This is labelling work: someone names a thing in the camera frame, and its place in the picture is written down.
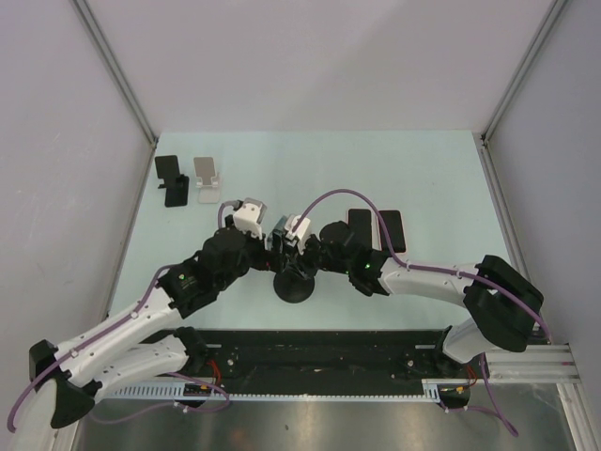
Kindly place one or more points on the white phone stand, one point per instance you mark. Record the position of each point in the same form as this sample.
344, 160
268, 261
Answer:
208, 180

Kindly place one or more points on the white slotted cable duct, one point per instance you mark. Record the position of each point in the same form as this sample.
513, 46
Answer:
180, 390

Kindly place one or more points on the white-cased phone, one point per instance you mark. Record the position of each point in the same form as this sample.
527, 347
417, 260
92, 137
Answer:
276, 239

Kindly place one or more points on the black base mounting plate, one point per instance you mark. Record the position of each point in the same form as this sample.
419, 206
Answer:
330, 362

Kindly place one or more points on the aluminium frame rail left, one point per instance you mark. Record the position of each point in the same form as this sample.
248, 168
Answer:
103, 47

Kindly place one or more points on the black folding phone stand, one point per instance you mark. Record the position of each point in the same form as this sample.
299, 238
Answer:
174, 182

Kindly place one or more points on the pink-cased phone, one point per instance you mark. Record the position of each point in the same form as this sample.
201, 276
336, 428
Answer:
360, 221
394, 225

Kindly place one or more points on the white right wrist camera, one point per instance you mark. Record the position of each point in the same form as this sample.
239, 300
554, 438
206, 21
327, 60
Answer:
297, 231

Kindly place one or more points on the aluminium frame rail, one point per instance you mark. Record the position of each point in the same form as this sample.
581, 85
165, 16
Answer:
542, 34
103, 47

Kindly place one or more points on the black round-base phone stand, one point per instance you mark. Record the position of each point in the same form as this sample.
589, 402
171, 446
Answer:
296, 281

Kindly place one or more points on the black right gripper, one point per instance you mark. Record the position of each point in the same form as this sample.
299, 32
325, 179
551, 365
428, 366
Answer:
293, 255

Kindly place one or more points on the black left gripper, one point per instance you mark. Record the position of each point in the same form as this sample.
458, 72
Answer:
267, 259

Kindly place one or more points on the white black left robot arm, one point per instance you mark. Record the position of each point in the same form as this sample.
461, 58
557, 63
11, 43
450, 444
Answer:
145, 339

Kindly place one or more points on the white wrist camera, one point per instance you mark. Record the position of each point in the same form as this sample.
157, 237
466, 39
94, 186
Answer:
249, 216
297, 231

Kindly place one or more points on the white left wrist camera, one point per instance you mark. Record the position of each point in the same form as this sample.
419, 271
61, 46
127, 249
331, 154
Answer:
249, 216

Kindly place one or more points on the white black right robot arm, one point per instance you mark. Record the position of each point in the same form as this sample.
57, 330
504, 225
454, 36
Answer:
503, 305

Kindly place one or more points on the aluminium frame rail right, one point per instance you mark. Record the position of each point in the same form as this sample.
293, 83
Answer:
542, 34

